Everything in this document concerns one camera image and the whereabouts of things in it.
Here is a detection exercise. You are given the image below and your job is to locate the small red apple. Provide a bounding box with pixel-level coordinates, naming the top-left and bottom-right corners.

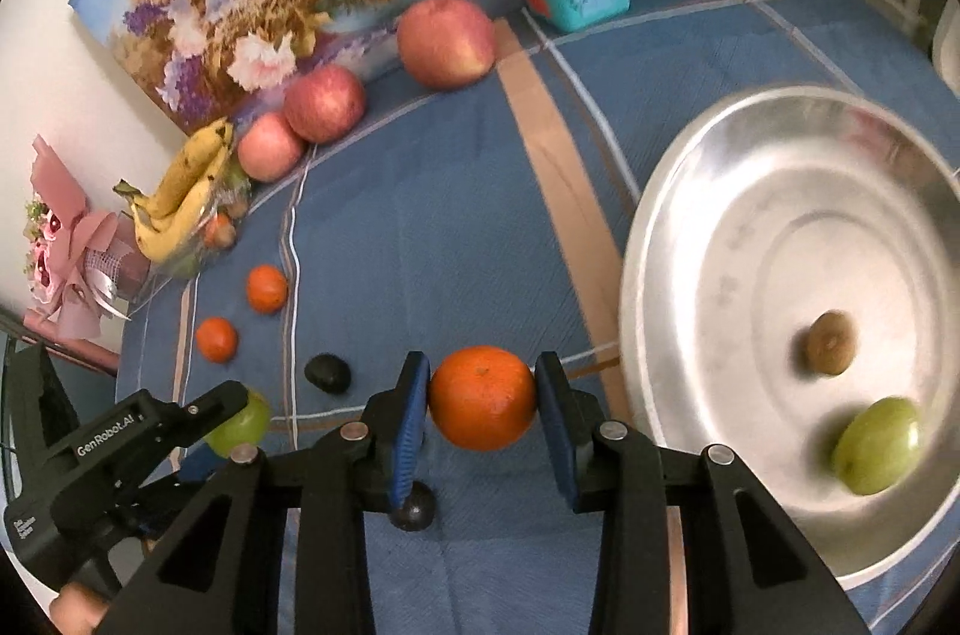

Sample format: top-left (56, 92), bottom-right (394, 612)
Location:
top-left (237, 112), bottom-right (305, 183)

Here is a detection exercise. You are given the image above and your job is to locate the medium red apple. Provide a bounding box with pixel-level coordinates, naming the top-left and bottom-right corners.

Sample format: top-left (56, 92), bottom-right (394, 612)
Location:
top-left (283, 64), bottom-right (368, 145)

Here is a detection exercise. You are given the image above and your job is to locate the round metal plate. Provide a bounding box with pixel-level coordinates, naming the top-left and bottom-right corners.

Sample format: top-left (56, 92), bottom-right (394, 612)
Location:
top-left (619, 86), bottom-right (960, 595)

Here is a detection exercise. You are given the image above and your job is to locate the yellow banana bunch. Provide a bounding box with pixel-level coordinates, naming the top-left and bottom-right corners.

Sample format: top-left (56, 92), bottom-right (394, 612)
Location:
top-left (112, 118), bottom-right (235, 265)

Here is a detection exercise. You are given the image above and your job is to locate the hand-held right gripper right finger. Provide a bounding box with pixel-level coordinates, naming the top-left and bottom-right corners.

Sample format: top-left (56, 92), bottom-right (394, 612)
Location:
top-left (532, 350), bottom-right (872, 635)

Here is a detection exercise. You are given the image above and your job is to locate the blue plaid blanket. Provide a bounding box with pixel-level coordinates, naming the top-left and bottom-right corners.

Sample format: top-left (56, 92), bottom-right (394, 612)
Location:
top-left (112, 0), bottom-right (960, 635)

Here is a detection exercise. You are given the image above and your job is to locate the large orange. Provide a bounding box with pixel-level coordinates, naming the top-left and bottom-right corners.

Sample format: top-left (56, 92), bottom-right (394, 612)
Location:
top-left (428, 345), bottom-right (539, 453)

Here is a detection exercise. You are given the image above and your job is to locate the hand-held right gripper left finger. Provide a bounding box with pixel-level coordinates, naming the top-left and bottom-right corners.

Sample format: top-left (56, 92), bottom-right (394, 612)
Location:
top-left (112, 350), bottom-right (436, 635)

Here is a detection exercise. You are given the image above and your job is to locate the green apple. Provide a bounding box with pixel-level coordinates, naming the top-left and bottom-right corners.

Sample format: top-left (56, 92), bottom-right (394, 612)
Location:
top-left (831, 396), bottom-right (924, 497)
top-left (203, 389), bottom-right (272, 458)

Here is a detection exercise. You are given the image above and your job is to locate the person's left hand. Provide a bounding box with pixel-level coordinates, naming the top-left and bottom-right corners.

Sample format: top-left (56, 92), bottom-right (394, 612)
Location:
top-left (49, 584), bottom-right (110, 634)

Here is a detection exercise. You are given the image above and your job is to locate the large red apple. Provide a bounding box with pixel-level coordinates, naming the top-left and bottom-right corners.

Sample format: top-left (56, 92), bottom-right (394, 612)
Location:
top-left (396, 0), bottom-right (499, 91)

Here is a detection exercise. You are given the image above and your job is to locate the dark avocado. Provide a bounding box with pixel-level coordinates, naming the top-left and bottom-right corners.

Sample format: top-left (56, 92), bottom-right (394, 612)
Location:
top-left (388, 480), bottom-right (437, 532)
top-left (304, 354), bottom-right (351, 393)

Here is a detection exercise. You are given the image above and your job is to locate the small orange tangerine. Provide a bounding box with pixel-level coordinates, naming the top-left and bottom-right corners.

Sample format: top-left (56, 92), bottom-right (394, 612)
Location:
top-left (195, 317), bottom-right (239, 364)
top-left (247, 264), bottom-right (290, 315)

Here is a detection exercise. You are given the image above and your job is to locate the brown kiwi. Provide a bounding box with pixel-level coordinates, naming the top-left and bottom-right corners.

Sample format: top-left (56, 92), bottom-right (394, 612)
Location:
top-left (806, 310), bottom-right (857, 378)

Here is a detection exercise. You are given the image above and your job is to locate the pink flower bouquet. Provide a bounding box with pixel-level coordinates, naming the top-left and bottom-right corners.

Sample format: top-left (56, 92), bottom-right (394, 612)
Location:
top-left (22, 134), bottom-right (151, 344)

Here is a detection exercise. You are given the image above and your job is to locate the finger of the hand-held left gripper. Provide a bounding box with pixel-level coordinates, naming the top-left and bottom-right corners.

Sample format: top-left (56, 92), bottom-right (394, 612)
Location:
top-left (159, 378), bottom-right (251, 450)

